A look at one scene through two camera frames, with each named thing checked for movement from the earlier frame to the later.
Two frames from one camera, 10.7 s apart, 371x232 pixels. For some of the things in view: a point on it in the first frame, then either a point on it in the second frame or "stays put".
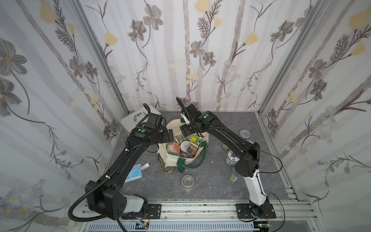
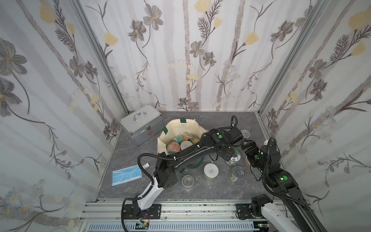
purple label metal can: [234, 177] stays put
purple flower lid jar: [231, 158] stays put
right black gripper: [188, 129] -> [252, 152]
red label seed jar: [173, 148] stays put
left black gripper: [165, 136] -> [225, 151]
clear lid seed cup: [187, 181] stays put
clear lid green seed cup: [244, 134] stays put
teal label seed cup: [179, 138] stays put
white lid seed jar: [184, 145] -> [210, 172]
